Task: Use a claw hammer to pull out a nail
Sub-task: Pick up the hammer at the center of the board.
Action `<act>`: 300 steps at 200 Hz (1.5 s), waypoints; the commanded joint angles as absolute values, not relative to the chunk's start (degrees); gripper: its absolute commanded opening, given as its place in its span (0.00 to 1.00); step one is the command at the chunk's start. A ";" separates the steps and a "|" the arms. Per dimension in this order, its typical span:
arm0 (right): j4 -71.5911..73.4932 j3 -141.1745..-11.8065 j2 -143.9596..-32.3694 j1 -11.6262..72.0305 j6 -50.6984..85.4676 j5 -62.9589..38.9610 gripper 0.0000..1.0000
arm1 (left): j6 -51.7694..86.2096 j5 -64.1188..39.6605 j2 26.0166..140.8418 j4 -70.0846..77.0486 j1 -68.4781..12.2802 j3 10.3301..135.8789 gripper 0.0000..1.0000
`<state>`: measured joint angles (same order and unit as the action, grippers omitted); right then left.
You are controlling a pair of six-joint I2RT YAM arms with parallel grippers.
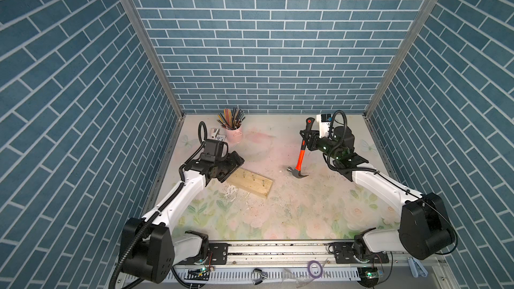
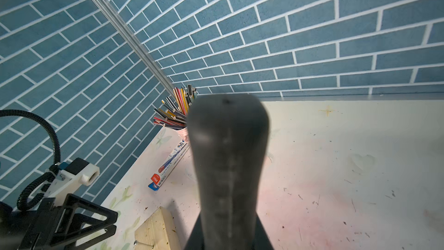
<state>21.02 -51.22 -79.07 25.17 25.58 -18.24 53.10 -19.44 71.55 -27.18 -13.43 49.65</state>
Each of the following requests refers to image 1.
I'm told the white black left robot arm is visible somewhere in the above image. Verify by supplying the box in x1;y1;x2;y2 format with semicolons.
108;151;244;288

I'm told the light wooden nail block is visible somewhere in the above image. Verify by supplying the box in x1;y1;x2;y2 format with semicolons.
226;168;273;199

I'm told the aluminium corner post right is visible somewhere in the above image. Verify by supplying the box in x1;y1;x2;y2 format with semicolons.
364;0;438;120

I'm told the pink metal pencil bucket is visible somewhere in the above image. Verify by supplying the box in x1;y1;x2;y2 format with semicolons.
226;126;244;144

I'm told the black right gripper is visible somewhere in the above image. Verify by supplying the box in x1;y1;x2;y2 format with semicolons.
300;130;341;163

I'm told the purple tape ring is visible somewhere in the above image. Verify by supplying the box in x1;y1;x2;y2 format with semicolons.
307;260;325;279

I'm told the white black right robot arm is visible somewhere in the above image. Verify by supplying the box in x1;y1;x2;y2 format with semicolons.
298;118;459;261

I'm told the aluminium corner post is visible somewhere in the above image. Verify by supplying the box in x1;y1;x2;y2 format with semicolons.
364;0;438;120
119;0;184;120

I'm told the bundle of coloured pencils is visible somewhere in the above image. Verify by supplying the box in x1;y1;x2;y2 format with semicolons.
218;107;246;131

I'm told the aluminium corner post left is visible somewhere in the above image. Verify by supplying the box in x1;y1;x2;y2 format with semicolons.
119;0;184;120

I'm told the grey blue clamp tool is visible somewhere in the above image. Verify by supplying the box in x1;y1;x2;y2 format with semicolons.
408;257;428;278

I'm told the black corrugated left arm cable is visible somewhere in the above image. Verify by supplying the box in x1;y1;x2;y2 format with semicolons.
108;121;230;289

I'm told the red black claw hammer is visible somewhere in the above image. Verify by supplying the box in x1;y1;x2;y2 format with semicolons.
288;117;315;179

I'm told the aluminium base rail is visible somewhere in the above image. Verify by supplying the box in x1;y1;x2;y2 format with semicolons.
163;240;447;285

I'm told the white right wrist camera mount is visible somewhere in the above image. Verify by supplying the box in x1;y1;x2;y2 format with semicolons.
316;114;333;138

